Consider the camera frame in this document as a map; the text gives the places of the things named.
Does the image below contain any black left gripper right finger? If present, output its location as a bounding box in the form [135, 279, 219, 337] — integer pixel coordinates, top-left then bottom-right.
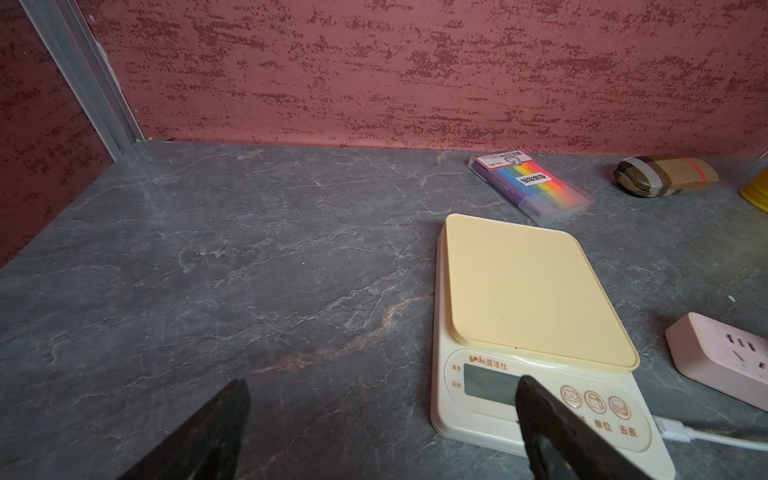
[515, 375, 648, 479]

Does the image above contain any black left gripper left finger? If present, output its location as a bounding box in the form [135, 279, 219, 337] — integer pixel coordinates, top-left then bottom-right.
[121, 379, 251, 479]

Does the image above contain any white usb charging cable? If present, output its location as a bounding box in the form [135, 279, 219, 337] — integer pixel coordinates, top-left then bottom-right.
[652, 415, 768, 452]

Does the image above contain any pink power strip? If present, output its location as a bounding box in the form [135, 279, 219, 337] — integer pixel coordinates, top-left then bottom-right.
[665, 312, 767, 411]

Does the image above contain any rainbow highlighter pack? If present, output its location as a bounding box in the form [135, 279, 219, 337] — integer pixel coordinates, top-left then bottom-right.
[468, 150, 594, 226]

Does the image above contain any plaid brown glasses case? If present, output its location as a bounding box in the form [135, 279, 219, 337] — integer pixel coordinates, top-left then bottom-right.
[613, 155, 719, 198]

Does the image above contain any yellow metal pencil bucket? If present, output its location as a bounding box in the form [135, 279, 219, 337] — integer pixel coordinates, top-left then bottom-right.
[740, 168, 768, 213]

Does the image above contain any aluminium corner post left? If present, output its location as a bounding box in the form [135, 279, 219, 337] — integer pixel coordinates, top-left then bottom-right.
[20, 0, 145, 162]

